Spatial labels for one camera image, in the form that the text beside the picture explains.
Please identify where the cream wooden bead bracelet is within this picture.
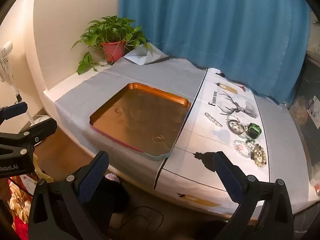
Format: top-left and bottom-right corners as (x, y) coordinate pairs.
(250, 143), (267, 169)

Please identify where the clear pink bead bracelet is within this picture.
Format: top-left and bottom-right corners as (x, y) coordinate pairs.
(233, 139), (254, 159)

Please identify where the green smart watch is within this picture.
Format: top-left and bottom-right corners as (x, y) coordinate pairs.
(246, 123), (261, 140)

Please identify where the red green bead bracelet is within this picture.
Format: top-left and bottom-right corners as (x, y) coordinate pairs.
(228, 121), (249, 137)

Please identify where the silver bangle ring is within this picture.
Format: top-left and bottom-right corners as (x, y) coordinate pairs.
(226, 119), (247, 133)

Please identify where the clear crystal link bracelet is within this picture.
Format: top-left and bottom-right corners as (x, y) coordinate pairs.
(204, 112), (223, 127)

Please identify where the white standing fan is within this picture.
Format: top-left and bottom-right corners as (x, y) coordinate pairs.
(1, 41), (49, 127)

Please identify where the floral red bedding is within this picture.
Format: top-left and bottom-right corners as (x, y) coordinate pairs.
(8, 174), (36, 240)

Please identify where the grey table cloth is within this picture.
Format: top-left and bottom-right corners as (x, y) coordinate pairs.
(53, 58), (319, 213)

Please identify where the copper metal tray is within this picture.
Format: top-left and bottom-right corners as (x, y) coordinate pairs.
(89, 82), (191, 160)

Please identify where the red flower pot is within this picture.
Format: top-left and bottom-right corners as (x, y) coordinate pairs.
(101, 41), (126, 64)

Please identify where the white deer print runner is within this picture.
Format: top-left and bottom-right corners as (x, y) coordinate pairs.
(155, 68), (270, 215)

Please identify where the dark cabinet with stickers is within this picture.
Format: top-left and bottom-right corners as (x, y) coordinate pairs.
(290, 56), (319, 194)

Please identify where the green potted plant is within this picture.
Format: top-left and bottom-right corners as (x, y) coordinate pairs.
(71, 15), (153, 75)

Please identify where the blue curtain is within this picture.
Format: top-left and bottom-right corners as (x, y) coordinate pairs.
(119, 0), (310, 103)

